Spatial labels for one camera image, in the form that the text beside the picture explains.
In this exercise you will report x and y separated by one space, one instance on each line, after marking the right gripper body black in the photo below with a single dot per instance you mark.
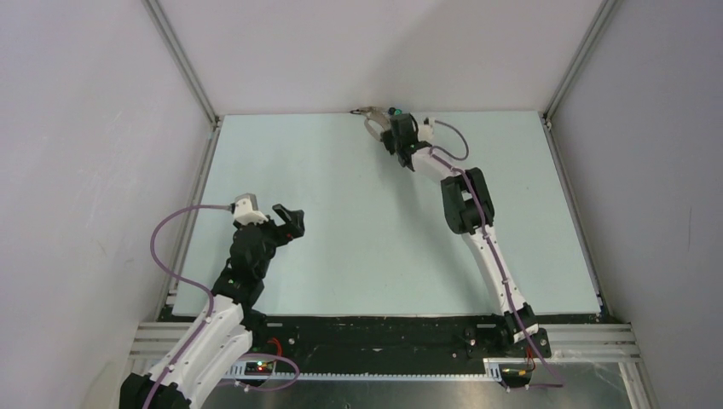
391 143

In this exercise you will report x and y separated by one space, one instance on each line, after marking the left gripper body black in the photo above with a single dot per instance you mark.
274 237

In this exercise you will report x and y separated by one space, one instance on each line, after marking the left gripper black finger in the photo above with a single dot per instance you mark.
289 217
297 231

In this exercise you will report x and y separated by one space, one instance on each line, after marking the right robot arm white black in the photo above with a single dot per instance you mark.
469 212

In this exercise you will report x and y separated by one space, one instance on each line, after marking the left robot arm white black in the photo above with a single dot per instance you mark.
228 326

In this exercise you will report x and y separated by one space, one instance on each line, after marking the left controller board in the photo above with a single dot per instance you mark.
259 368

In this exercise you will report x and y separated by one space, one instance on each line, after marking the controller board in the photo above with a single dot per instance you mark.
259 368
516 372

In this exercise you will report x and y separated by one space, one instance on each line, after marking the right controller board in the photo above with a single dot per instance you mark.
516 372

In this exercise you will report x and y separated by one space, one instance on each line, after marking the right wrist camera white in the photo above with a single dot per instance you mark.
426 130

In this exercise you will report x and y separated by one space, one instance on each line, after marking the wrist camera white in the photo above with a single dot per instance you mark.
426 130
245 210

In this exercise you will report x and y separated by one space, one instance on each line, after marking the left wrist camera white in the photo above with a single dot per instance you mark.
245 210

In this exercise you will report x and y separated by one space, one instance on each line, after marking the left aluminium frame post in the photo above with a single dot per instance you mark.
172 42

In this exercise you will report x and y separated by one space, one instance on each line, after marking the aluminium frame post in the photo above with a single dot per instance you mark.
590 39
172 42

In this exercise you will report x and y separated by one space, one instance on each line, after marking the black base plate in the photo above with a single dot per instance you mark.
470 334

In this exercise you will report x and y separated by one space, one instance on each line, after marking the right aluminium frame post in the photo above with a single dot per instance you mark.
590 39

